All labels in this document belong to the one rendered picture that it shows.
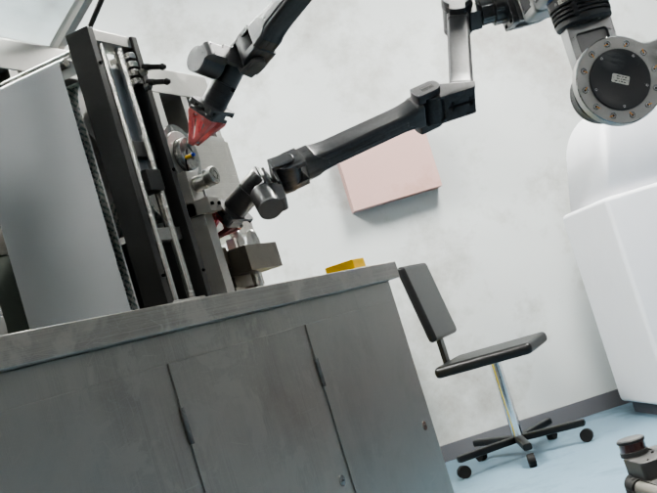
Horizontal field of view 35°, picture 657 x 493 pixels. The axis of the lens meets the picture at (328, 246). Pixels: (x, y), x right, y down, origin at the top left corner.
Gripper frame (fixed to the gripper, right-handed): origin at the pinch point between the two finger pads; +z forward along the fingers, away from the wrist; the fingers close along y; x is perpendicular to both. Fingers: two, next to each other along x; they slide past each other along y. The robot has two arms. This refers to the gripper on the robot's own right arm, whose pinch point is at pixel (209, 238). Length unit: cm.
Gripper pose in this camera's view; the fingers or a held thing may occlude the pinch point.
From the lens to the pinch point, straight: 239.4
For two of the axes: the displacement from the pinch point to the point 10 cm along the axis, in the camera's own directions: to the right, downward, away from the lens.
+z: -6.4, 7.1, 3.0
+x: -6.6, -7.1, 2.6
